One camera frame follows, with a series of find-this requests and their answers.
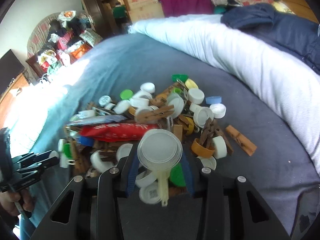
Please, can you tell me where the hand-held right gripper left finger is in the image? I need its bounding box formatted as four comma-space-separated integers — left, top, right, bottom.
30, 152, 140, 240

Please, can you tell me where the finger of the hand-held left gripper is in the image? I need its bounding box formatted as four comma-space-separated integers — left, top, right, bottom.
0, 167, 48, 193
11, 152, 60, 173

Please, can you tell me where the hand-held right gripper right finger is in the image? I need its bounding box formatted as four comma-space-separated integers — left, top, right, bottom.
182, 151, 292, 240

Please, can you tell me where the white plastic scoop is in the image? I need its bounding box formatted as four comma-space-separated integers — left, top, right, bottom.
137, 129, 184, 207

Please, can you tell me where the person's left hand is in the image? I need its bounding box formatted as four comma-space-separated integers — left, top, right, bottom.
0, 189, 35, 217

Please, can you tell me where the red snack packet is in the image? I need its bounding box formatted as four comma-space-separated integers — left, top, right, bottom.
79, 123, 153, 142

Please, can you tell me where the blue foil packet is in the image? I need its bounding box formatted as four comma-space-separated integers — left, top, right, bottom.
65, 115, 128, 128

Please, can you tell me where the pile of plastic bottle caps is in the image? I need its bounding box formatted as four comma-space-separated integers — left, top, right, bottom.
57, 74, 227, 204

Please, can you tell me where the black television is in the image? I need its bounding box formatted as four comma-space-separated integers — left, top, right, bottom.
0, 49, 25, 94

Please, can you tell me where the dark wooden side table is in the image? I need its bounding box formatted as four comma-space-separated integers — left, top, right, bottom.
25, 55, 50, 78

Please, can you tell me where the blue-grey bed blanket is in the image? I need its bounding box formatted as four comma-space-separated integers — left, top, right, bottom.
0, 34, 320, 235

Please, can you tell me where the white duvet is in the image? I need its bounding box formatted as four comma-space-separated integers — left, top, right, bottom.
127, 14, 320, 165

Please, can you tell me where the plain cardboard box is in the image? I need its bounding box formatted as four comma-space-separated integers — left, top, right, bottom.
127, 2, 165, 23

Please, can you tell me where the dark wooden door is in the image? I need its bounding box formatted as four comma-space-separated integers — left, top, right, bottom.
75, 0, 105, 38

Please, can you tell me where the magenta cloth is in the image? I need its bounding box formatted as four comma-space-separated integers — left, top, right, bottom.
160, 0, 214, 18

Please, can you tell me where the navy jacket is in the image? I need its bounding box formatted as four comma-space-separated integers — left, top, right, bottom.
221, 3, 320, 74

